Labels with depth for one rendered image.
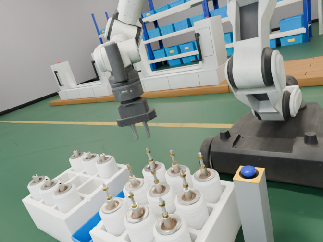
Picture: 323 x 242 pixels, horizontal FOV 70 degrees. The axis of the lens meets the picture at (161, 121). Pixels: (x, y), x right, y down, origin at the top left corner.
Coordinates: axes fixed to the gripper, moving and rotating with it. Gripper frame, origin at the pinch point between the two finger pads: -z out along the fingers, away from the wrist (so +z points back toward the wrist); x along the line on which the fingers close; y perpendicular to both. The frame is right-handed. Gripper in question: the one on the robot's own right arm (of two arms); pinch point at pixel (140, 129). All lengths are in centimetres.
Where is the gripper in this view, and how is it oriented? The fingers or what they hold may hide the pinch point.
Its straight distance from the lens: 73.1
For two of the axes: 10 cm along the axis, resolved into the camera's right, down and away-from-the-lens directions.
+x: 9.7, -2.3, -1.1
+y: 0.2, -3.4, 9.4
